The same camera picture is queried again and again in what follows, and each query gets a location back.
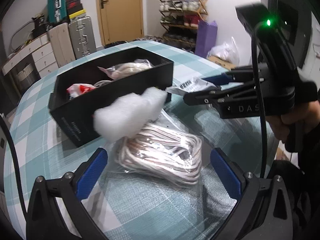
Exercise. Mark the woven laundry basket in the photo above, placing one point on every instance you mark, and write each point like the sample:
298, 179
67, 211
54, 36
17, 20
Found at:
25, 76

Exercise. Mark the checkered teal tablecloth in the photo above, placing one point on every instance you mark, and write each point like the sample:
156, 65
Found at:
131, 206

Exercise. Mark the stack of shoe boxes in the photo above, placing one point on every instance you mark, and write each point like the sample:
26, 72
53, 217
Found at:
75, 9

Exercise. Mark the purple paper bag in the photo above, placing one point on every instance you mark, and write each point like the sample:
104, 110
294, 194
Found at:
206, 37

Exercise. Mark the black camera module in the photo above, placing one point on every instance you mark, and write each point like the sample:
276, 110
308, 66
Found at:
273, 46

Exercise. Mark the black cardboard box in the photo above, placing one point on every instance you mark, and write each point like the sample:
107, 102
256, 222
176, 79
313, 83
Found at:
75, 116

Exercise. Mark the person's right hand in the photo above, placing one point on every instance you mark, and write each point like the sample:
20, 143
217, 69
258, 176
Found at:
307, 114

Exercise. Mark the teal suitcase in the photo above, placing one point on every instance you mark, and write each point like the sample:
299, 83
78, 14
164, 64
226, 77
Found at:
57, 11

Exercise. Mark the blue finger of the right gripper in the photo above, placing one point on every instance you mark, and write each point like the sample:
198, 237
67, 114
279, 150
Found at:
220, 80
204, 97

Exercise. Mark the silver aluminium suitcase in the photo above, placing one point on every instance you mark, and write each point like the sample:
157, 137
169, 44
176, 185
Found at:
82, 37

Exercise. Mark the white drawer desk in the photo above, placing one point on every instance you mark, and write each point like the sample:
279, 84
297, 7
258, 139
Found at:
40, 52

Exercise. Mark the white foam piece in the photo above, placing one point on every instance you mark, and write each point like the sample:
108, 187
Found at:
127, 115

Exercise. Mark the silver medicine packet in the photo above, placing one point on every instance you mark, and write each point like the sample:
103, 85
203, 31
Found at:
195, 84

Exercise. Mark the beige suitcase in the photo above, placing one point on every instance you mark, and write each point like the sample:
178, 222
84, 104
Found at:
61, 44

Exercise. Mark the yellow wooden door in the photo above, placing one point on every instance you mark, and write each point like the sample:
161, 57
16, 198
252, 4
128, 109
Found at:
120, 20

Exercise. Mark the red balloon glue packet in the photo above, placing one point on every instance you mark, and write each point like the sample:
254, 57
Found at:
78, 89

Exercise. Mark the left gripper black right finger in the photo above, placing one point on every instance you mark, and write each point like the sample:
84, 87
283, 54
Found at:
230, 174

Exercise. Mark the wooden shoe rack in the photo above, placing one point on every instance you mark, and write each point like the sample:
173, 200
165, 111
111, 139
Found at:
180, 20

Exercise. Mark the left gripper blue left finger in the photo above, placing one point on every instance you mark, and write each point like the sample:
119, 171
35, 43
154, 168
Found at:
89, 172

